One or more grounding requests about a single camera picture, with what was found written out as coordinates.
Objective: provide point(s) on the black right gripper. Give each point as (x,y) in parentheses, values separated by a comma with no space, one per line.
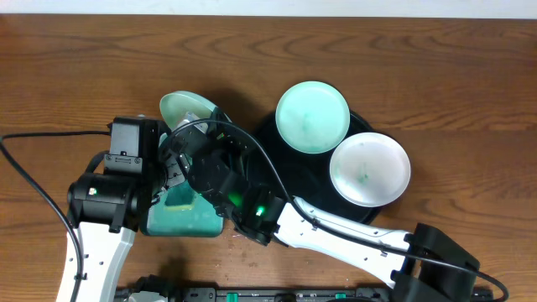
(185,148)

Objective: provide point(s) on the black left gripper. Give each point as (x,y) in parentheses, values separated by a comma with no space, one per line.
(166,175)

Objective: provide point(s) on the green yellow sponge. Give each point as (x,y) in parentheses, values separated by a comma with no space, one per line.
(179,198)

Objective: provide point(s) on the mint green plate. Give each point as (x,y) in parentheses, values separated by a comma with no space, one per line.
(181,107)
(312,117)

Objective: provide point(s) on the white plate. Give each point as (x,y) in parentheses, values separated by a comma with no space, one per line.
(370,169)

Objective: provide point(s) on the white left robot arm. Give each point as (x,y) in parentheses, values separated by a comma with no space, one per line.
(106,205)

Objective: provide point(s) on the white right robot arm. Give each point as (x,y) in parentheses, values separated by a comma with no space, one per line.
(424,265)

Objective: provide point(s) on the round black tray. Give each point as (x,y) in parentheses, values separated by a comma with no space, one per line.
(305,175)

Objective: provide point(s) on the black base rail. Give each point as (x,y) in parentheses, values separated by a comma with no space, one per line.
(254,295)

